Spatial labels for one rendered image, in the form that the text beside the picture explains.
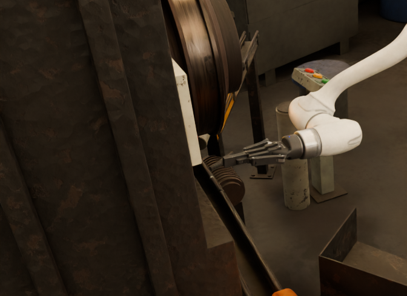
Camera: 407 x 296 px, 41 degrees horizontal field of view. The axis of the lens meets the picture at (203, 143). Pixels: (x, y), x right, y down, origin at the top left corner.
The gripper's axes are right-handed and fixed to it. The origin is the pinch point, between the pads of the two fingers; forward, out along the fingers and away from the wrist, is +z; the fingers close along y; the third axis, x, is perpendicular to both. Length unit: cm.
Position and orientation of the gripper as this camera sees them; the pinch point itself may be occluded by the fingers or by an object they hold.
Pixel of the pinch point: (234, 160)
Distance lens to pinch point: 159.7
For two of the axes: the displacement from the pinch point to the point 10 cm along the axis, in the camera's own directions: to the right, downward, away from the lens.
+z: -9.5, 2.0, -2.4
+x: -0.7, -8.8, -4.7
